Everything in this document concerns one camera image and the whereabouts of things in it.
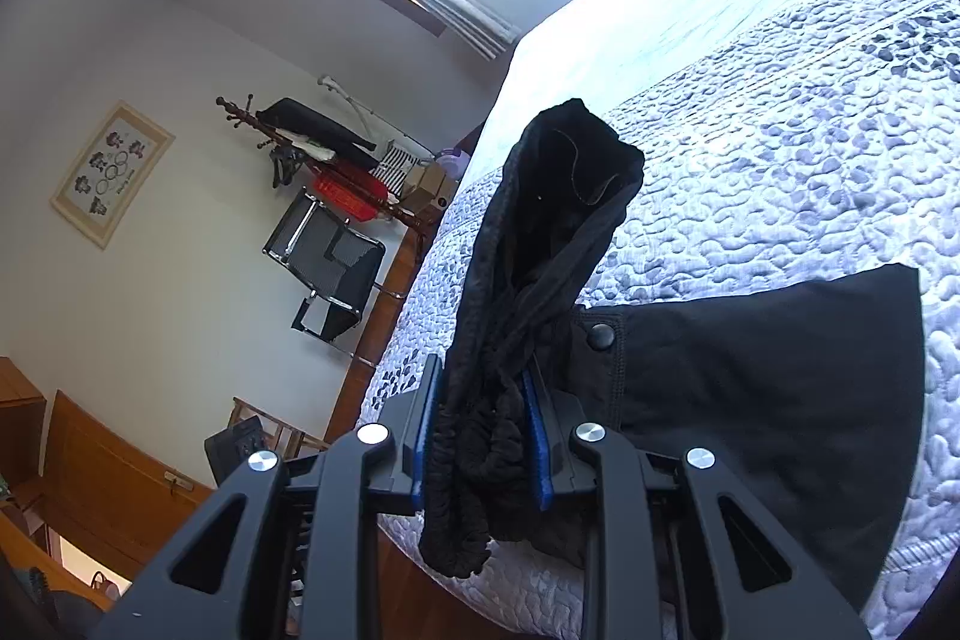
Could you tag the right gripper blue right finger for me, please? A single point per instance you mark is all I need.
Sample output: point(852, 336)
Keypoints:
point(557, 473)

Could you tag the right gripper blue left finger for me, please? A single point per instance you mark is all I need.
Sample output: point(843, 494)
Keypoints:
point(412, 415)

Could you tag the black padded pants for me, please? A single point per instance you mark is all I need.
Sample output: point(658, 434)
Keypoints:
point(813, 394)

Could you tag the wooden chair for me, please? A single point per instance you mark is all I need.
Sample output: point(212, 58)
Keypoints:
point(285, 439)

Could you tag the black folding chair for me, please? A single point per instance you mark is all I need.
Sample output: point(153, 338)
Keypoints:
point(336, 263)

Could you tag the red bag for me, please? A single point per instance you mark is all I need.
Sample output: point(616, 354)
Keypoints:
point(355, 192)

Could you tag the cardboard box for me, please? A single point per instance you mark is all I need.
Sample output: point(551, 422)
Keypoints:
point(427, 189)

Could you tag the black garment on rack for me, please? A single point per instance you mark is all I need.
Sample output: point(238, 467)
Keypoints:
point(290, 115)

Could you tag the wooden coat rack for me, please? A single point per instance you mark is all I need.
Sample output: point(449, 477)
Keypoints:
point(276, 139)

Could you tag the grey quilted bedspread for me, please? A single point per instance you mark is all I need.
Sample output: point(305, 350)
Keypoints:
point(820, 144)

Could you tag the light blue bed sheet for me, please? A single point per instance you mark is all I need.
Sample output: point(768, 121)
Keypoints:
point(604, 52)

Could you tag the framed wall picture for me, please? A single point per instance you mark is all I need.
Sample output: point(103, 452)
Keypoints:
point(109, 172)

